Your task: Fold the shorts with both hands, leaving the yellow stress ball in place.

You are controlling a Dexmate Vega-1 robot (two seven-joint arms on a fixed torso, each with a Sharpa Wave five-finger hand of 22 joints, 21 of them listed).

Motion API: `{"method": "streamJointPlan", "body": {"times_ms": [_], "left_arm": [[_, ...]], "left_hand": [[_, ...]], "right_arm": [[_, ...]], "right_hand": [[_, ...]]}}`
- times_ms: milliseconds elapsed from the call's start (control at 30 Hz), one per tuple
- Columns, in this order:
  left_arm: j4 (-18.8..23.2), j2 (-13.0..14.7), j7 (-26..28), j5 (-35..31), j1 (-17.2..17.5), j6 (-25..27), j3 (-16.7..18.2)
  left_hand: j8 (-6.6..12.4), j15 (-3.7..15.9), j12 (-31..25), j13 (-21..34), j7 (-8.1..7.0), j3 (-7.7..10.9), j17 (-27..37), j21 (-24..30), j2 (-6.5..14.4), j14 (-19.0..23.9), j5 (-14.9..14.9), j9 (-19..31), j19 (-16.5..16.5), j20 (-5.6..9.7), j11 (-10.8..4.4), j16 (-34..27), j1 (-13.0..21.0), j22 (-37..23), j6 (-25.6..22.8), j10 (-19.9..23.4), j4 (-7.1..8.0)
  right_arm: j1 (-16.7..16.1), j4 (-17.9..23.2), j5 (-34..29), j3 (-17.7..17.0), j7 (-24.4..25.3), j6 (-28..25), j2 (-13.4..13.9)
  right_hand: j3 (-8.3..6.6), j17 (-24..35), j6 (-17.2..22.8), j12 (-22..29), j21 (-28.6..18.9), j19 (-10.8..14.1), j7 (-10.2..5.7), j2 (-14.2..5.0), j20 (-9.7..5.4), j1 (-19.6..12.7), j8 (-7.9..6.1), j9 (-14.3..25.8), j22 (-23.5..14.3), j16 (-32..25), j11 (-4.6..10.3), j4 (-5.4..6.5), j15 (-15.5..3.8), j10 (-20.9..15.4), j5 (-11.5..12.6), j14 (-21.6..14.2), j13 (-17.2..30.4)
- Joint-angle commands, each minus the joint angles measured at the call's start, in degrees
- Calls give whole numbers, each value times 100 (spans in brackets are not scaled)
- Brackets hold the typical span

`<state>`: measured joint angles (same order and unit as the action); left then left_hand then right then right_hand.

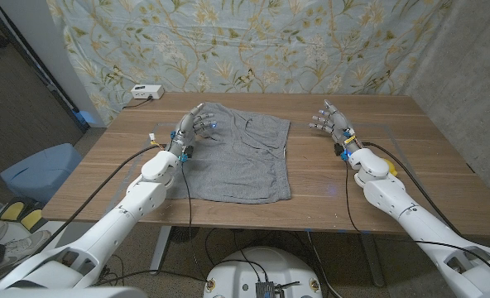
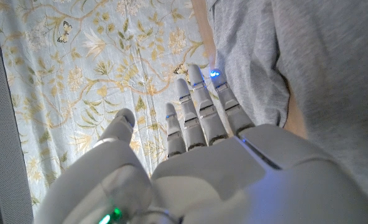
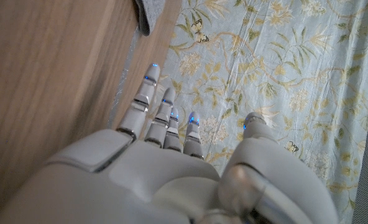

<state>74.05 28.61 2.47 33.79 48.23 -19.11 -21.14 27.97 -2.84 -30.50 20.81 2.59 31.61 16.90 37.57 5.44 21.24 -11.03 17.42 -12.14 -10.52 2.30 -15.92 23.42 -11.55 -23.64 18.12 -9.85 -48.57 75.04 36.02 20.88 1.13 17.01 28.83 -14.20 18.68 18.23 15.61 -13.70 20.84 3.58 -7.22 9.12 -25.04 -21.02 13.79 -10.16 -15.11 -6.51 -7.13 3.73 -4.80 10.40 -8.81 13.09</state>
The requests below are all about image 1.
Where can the white table leg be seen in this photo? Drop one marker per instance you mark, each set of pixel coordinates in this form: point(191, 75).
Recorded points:
point(160, 252)

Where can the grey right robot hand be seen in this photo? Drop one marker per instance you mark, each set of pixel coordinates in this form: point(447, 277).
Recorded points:
point(338, 124)

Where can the blue plastic bin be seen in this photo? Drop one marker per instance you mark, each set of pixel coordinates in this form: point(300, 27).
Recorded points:
point(42, 169)

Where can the white power strip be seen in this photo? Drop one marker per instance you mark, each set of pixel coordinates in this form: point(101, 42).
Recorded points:
point(147, 91)

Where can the grey shorts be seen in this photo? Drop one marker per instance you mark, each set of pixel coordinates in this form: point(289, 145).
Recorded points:
point(236, 165)

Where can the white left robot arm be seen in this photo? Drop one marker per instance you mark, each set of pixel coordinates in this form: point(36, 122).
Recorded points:
point(125, 211)

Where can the floral printed backdrop cloth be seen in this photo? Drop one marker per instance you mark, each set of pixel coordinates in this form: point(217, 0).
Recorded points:
point(249, 45)

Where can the grey table leg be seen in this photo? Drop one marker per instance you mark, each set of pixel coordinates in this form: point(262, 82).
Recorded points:
point(373, 265)

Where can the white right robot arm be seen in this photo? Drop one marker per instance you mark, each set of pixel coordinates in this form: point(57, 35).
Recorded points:
point(410, 211)

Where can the white robot torso base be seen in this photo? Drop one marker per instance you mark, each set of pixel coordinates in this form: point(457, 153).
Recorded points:
point(286, 269)

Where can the yellow and black foot pedal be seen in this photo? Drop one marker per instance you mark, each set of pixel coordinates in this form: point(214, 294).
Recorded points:
point(32, 219)
point(11, 211)

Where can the small grey box on torso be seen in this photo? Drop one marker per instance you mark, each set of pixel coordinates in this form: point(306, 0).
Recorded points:
point(265, 290)

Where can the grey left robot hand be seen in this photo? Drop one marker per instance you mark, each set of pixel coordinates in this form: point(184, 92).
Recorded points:
point(187, 128)

